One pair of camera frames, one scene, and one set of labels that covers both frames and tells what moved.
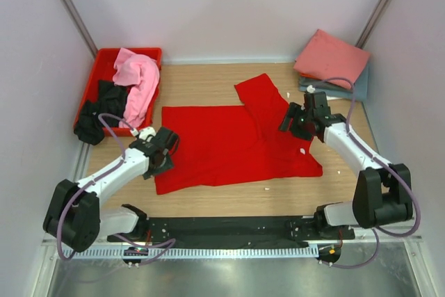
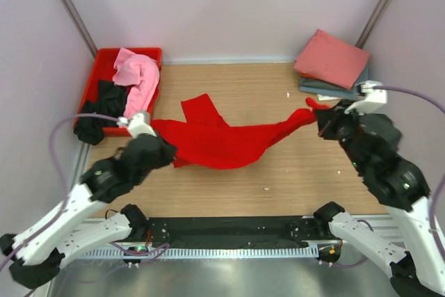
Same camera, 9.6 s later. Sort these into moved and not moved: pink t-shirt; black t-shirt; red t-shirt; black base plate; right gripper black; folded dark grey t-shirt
Moved: right gripper black; red t-shirt
Not moved: black base plate; folded dark grey t-shirt; pink t-shirt; black t-shirt
